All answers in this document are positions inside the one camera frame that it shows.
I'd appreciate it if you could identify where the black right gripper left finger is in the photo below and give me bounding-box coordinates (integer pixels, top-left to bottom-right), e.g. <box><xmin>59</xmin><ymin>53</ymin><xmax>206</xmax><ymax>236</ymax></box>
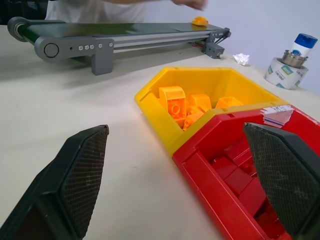
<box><xmin>0</xmin><ymin>124</ymin><xmax>110</xmax><ymax>240</ymax></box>

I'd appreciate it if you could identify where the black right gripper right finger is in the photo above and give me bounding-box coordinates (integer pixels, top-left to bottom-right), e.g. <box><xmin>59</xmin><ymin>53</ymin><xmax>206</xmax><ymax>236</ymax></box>
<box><xmin>243</xmin><ymin>122</ymin><xmax>320</xmax><ymax>240</ymax></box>

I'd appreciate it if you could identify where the grey conveyor with green belt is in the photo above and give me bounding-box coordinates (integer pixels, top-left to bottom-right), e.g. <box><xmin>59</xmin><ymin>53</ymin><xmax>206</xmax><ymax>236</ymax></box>
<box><xmin>6</xmin><ymin>16</ymin><xmax>232</xmax><ymax>76</ymax></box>

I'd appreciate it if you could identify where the person's bare hand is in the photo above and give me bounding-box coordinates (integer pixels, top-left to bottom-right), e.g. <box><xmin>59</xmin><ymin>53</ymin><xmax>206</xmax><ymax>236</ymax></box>
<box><xmin>172</xmin><ymin>0</ymin><xmax>210</xmax><ymax>11</ymax></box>

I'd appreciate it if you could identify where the red toy block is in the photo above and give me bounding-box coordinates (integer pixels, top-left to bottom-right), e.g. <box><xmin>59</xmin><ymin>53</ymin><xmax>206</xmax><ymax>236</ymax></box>
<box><xmin>209</xmin><ymin>156</ymin><xmax>242</xmax><ymax>187</ymax></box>
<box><xmin>237</xmin><ymin>176</ymin><xmax>268</xmax><ymax>216</ymax></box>

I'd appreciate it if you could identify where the white torn sticker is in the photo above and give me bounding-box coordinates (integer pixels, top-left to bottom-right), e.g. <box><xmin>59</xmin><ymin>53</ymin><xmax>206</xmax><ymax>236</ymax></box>
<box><xmin>261</xmin><ymin>104</ymin><xmax>295</xmax><ymax>125</ymax></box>

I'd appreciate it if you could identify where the red plastic bin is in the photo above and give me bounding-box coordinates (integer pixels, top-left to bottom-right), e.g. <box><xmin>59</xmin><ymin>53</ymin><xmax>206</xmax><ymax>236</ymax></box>
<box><xmin>172</xmin><ymin>104</ymin><xmax>320</xmax><ymax>240</ymax></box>

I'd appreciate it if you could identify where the white printed tape roll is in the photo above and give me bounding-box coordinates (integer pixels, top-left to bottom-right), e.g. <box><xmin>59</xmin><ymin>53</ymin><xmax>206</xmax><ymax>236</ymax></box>
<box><xmin>263</xmin><ymin>56</ymin><xmax>310</xmax><ymax>90</ymax></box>

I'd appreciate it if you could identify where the small orange toy block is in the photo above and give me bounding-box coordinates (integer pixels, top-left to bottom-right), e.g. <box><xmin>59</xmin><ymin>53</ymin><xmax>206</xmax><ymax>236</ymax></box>
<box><xmin>181</xmin><ymin>112</ymin><xmax>205</xmax><ymax>132</ymax></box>

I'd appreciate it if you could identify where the round silver metal weight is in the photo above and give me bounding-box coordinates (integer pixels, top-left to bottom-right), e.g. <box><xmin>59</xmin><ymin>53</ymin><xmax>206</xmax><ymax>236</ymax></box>
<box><xmin>282</xmin><ymin>49</ymin><xmax>309</xmax><ymax>68</ymax></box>

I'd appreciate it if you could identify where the yellow plastic bin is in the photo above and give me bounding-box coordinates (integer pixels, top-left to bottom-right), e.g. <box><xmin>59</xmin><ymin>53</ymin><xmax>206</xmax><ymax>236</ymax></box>
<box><xmin>134</xmin><ymin>66</ymin><xmax>291</xmax><ymax>157</ymax></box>

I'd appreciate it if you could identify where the crumpled white paper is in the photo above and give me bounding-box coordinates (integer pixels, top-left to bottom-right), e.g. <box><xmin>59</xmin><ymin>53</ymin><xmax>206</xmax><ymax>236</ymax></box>
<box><xmin>232</xmin><ymin>53</ymin><xmax>251</xmax><ymax>66</ymax></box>

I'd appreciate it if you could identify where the white bottle with blue cap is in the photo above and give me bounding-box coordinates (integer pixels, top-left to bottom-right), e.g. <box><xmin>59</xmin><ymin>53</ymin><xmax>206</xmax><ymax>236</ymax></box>
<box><xmin>290</xmin><ymin>33</ymin><xmax>318</xmax><ymax>58</ymax></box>

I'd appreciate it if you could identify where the large arched orange block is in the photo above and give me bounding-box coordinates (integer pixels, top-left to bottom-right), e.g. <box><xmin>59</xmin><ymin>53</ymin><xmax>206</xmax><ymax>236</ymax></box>
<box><xmin>158</xmin><ymin>86</ymin><xmax>187</xmax><ymax>126</ymax></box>

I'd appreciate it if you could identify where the person in white shirt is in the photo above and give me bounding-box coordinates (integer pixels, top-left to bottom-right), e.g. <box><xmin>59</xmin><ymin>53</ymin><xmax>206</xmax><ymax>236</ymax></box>
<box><xmin>44</xmin><ymin>0</ymin><xmax>148</xmax><ymax>24</ymax></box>

